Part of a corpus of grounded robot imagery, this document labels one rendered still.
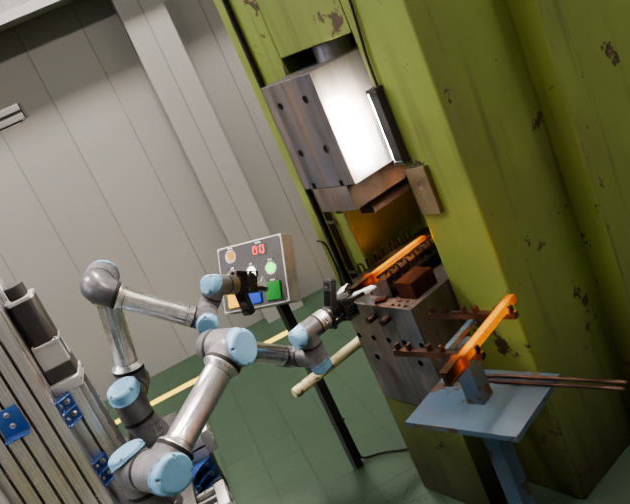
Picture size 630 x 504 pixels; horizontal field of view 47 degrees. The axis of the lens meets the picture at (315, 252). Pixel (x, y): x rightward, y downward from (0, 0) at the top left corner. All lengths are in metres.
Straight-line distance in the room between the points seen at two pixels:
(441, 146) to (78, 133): 3.43
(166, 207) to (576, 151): 3.42
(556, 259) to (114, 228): 3.51
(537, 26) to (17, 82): 3.70
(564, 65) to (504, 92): 0.22
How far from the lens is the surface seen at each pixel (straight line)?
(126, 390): 2.61
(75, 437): 2.34
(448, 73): 2.27
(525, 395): 2.28
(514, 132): 2.47
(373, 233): 2.88
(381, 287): 2.63
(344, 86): 2.45
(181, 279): 5.45
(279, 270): 2.90
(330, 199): 2.58
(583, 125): 2.60
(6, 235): 5.39
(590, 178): 2.62
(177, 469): 2.06
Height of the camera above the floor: 1.93
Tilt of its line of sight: 17 degrees down
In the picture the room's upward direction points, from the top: 24 degrees counter-clockwise
